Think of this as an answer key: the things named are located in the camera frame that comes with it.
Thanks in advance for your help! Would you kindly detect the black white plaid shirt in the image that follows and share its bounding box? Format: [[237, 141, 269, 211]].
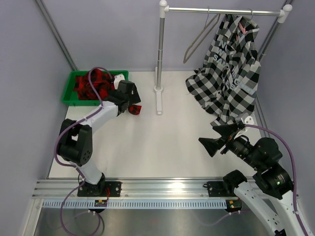
[[186, 14, 261, 126]]

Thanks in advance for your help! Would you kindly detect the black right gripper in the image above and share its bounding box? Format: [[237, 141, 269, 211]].
[[199, 121, 262, 170]]

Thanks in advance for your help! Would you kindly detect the white slotted cable duct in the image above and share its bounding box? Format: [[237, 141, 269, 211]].
[[41, 198, 227, 209]]

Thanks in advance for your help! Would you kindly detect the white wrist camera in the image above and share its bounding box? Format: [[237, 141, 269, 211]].
[[235, 113, 254, 138], [114, 73, 125, 90]]

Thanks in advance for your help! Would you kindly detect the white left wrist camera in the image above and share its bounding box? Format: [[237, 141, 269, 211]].
[[114, 73, 125, 90]]

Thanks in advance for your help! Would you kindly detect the metal clothes rack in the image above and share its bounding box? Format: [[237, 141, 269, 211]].
[[154, 0, 294, 115]]

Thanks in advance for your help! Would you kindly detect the metal clothes hanger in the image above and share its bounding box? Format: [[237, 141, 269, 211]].
[[183, 9, 221, 64]]

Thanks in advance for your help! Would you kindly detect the pink clothes hanger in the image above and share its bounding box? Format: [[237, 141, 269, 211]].
[[236, 22, 248, 39]]

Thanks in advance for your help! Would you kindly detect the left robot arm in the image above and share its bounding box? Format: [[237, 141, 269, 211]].
[[56, 80, 141, 197]]

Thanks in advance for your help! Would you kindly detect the green plastic tray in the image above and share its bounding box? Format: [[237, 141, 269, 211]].
[[62, 69, 128, 106]]

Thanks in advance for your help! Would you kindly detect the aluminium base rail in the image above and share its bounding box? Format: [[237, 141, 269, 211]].
[[31, 178, 237, 200]]

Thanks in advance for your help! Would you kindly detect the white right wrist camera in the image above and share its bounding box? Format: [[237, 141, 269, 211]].
[[235, 113, 254, 138]]

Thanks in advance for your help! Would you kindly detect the red black plaid shirt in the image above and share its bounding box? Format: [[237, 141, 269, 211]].
[[73, 68, 142, 115]]

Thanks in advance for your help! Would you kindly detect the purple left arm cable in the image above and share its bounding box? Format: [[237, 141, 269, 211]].
[[54, 67, 116, 236]]

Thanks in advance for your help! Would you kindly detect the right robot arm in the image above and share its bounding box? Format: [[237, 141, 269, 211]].
[[198, 121, 313, 236]]

